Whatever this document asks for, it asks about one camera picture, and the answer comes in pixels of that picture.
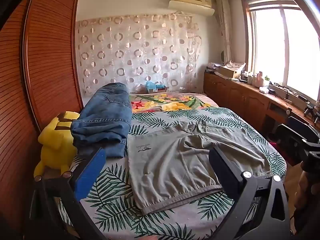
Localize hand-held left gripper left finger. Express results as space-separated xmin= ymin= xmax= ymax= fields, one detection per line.
xmin=26 ymin=147 xmax=108 ymax=240

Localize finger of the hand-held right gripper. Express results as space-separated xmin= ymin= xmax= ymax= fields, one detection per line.
xmin=274 ymin=124 xmax=309 ymax=156
xmin=285 ymin=116 xmax=320 ymax=137

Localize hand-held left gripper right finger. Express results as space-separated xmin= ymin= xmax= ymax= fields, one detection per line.
xmin=208 ymin=146 xmax=292 ymax=240

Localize grey pants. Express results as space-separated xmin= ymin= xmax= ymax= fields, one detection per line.
xmin=126 ymin=119 xmax=273 ymax=215

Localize person's right forearm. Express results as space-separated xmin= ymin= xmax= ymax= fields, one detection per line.
xmin=294 ymin=160 xmax=313 ymax=213

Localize leaf print bedsheet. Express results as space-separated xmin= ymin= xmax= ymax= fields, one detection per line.
xmin=57 ymin=107 xmax=287 ymax=240

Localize yellow plush toy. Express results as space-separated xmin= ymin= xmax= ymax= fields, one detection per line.
xmin=34 ymin=111 xmax=80 ymax=177

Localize blue jeans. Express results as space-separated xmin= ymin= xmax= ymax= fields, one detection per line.
xmin=70 ymin=82 xmax=132 ymax=158

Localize pink bottle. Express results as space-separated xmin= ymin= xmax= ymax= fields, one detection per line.
xmin=255 ymin=71 xmax=265 ymax=87

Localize wooden cabinet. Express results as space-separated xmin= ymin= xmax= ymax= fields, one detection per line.
xmin=203 ymin=70 xmax=320 ymax=140

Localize floral blanket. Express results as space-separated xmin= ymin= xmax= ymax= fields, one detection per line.
xmin=129 ymin=92 xmax=218 ymax=113

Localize wooden framed window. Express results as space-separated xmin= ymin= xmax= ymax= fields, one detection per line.
xmin=241 ymin=0 xmax=320 ymax=100

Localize cardboard box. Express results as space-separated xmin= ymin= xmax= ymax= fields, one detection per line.
xmin=219 ymin=65 xmax=241 ymax=79

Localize blue item behind bed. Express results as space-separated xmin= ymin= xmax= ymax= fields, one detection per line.
xmin=149 ymin=84 xmax=167 ymax=94

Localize wooden slatted wardrobe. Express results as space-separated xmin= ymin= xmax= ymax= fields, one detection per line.
xmin=0 ymin=0 xmax=84 ymax=240

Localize beige window curtain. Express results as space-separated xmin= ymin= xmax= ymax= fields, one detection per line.
xmin=215 ymin=0 xmax=233 ymax=63

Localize circle pattern sheer curtain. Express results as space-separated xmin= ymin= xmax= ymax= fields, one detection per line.
xmin=76 ymin=12 xmax=202 ymax=94

